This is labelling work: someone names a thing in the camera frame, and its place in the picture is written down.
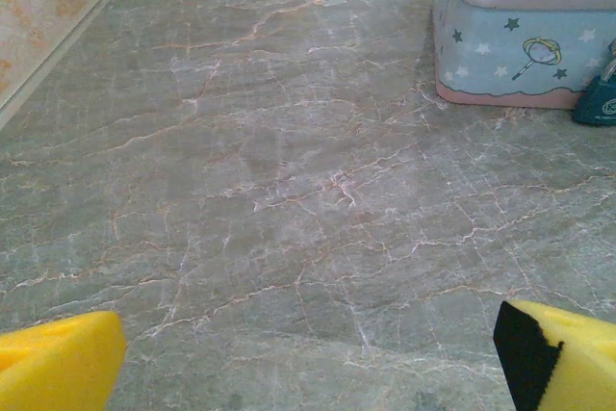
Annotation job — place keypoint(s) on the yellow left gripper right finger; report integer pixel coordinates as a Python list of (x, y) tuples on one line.
[(577, 367)]

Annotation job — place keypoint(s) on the blue padlock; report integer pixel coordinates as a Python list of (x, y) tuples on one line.
[(599, 100)]

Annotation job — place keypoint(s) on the aluminium side frame rail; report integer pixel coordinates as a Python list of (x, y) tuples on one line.
[(58, 43)]

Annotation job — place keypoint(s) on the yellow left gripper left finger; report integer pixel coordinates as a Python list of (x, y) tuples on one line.
[(58, 367)]

